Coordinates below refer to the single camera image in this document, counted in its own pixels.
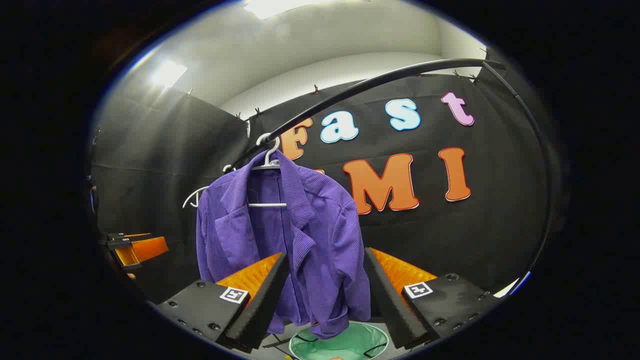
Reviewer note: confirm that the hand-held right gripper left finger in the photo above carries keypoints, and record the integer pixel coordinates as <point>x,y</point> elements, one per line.
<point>265,305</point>

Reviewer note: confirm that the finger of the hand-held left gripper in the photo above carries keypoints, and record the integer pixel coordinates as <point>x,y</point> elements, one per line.
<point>150,247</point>

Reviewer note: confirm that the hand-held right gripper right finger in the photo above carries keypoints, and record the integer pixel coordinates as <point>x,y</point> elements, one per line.
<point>395,310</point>

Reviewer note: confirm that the green laundry hamper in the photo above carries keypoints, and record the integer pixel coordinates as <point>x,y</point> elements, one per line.
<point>350,345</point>

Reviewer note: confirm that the white plastic hanger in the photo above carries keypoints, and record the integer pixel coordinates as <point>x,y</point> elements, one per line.
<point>190,195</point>

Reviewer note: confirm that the white hanger with crossbar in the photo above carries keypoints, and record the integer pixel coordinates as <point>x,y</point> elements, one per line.
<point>267,205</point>

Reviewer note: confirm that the black clothes rack rail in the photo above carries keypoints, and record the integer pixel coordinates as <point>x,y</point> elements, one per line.
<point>420,68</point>

